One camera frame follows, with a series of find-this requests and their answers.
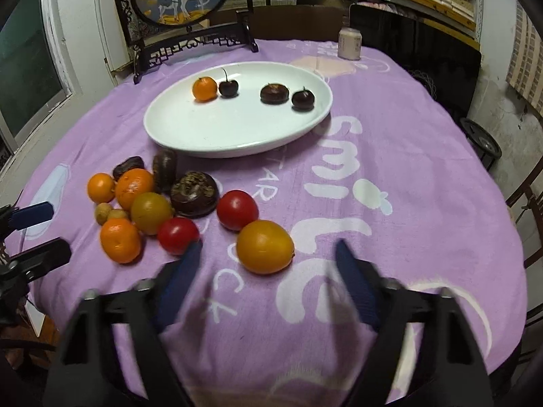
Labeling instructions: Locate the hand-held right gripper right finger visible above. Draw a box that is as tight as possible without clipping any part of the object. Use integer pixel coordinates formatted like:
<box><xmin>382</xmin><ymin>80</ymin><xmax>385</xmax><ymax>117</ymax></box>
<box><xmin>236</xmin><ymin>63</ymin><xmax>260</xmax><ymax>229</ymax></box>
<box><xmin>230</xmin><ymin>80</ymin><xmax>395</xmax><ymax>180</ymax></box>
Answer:
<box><xmin>335</xmin><ymin>239</ymin><xmax>495</xmax><ymax>407</ymax></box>

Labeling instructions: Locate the brick pattern sheet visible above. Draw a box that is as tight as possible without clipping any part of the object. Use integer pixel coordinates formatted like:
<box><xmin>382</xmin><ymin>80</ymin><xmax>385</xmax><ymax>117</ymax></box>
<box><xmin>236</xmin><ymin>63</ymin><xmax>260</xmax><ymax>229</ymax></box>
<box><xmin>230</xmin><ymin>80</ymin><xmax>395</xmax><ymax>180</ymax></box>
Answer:
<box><xmin>506</xmin><ymin>0</ymin><xmax>543</xmax><ymax>115</ymax></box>

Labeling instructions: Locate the white oval plate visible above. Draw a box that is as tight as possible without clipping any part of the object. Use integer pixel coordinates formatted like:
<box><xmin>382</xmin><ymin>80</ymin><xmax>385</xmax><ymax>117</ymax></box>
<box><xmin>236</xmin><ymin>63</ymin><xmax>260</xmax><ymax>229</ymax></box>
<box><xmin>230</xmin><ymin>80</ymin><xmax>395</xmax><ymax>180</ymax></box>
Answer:
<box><xmin>143</xmin><ymin>61</ymin><xmax>333</xmax><ymax>159</ymax></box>

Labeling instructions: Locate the large dark water chestnut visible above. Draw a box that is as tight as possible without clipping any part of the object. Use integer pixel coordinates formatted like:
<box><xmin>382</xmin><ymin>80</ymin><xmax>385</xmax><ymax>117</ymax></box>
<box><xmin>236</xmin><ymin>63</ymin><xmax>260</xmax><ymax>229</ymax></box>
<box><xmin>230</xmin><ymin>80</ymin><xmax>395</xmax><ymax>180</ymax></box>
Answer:
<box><xmin>170</xmin><ymin>171</ymin><xmax>220</xmax><ymax>219</ymax></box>

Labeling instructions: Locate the yellow tomato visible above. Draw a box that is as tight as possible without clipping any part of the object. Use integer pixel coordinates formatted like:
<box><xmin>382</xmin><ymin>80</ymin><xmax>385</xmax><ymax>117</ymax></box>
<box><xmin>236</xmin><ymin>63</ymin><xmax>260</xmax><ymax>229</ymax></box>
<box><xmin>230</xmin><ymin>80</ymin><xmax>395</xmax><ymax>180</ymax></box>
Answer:
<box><xmin>130</xmin><ymin>192</ymin><xmax>175</xmax><ymax>236</ymax></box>
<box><xmin>236</xmin><ymin>219</ymin><xmax>295</xmax><ymax>274</ymax></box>

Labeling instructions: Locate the white beverage can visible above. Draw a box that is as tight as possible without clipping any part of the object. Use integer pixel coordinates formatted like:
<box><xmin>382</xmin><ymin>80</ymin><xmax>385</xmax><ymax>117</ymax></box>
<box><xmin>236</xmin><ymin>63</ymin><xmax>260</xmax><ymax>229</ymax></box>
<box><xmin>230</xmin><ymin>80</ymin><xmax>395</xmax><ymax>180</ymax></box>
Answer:
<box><xmin>338</xmin><ymin>26</ymin><xmax>362</xmax><ymax>60</ymax></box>

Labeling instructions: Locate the purple printed tablecloth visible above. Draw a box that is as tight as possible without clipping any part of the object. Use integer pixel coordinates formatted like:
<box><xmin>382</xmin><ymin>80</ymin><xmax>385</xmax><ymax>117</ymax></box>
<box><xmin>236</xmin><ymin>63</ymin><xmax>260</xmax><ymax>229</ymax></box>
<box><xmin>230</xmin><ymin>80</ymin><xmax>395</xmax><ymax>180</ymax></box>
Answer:
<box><xmin>4</xmin><ymin>38</ymin><xmax>529</xmax><ymax>407</ymax></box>

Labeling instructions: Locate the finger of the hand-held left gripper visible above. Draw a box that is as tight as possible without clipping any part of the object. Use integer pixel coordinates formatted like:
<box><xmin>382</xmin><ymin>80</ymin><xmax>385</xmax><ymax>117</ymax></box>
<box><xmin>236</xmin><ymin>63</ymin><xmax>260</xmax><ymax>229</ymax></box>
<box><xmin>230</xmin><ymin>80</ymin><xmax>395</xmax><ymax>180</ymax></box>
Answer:
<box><xmin>0</xmin><ymin>202</ymin><xmax>54</xmax><ymax>234</ymax></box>
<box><xmin>0</xmin><ymin>238</ymin><xmax>72</xmax><ymax>283</ymax></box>

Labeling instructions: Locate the wooden chair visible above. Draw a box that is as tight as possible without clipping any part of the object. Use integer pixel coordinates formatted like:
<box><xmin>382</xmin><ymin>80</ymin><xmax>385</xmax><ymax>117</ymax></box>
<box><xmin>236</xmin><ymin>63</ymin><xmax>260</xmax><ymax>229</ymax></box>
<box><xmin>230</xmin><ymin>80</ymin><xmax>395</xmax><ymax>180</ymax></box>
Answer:
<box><xmin>505</xmin><ymin>170</ymin><xmax>543</xmax><ymax>268</ymax></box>

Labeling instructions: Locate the window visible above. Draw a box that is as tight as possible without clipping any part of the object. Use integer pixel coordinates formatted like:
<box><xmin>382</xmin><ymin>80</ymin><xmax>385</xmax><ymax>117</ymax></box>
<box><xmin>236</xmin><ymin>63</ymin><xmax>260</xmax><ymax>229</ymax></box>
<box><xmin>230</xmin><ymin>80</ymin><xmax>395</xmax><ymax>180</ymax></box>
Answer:
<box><xmin>0</xmin><ymin>0</ymin><xmax>81</xmax><ymax>153</ymax></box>

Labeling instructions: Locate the orange tangerine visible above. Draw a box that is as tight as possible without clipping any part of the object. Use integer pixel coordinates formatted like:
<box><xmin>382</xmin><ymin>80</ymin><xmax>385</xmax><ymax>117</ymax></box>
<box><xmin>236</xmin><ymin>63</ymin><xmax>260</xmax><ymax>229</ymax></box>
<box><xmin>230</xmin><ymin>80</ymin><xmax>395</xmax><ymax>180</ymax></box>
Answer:
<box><xmin>87</xmin><ymin>172</ymin><xmax>116</xmax><ymax>204</ymax></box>
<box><xmin>100</xmin><ymin>218</ymin><xmax>142</xmax><ymax>264</ymax></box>
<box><xmin>115</xmin><ymin>168</ymin><xmax>155</xmax><ymax>211</ymax></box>
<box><xmin>192</xmin><ymin>76</ymin><xmax>219</xmax><ymax>102</ymax></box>

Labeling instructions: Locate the round deer picture screen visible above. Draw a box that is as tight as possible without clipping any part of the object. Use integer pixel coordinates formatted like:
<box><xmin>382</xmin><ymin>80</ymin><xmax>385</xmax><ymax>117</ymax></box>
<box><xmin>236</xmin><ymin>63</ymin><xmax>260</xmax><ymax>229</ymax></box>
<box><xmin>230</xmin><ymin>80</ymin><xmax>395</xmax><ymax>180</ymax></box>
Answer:
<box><xmin>109</xmin><ymin>0</ymin><xmax>259</xmax><ymax>85</ymax></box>

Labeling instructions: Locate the dark cherry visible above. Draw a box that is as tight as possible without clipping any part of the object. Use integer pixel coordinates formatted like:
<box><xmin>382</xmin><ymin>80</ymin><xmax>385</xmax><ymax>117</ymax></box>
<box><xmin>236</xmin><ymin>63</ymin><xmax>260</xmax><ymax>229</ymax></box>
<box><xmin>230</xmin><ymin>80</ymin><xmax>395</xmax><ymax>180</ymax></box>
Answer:
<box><xmin>291</xmin><ymin>86</ymin><xmax>315</xmax><ymax>111</ymax></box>
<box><xmin>218</xmin><ymin>68</ymin><xmax>239</xmax><ymax>98</ymax></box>

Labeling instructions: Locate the black board panel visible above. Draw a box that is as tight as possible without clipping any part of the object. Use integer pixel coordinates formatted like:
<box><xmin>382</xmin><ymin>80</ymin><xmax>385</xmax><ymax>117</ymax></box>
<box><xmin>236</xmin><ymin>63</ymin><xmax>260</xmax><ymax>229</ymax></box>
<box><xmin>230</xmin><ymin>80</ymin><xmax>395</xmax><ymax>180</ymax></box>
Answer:
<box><xmin>349</xmin><ymin>3</ymin><xmax>482</xmax><ymax>115</ymax></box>

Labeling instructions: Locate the black round stand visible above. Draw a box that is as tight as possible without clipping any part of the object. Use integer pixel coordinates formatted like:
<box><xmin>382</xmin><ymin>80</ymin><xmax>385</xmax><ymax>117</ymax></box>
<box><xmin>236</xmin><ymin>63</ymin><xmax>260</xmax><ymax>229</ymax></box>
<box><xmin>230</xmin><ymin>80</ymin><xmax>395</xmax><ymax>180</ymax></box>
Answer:
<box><xmin>460</xmin><ymin>118</ymin><xmax>502</xmax><ymax>170</ymax></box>

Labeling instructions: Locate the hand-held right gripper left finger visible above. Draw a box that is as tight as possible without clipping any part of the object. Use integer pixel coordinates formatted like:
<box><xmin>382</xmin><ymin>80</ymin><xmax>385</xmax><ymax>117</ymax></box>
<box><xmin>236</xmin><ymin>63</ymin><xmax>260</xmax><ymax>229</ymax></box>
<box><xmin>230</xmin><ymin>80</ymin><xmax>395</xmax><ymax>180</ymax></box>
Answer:
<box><xmin>42</xmin><ymin>241</ymin><xmax>203</xmax><ymax>407</ymax></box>

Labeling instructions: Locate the red tomato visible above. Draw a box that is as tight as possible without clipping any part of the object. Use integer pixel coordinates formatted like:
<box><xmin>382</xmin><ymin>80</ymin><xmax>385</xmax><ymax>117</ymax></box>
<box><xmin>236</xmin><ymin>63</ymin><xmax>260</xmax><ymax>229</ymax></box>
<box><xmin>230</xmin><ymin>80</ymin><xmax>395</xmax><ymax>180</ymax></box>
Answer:
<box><xmin>216</xmin><ymin>190</ymin><xmax>259</xmax><ymax>232</ymax></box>
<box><xmin>158</xmin><ymin>217</ymin><xmax>200</xmax><ymax>256</ymax></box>

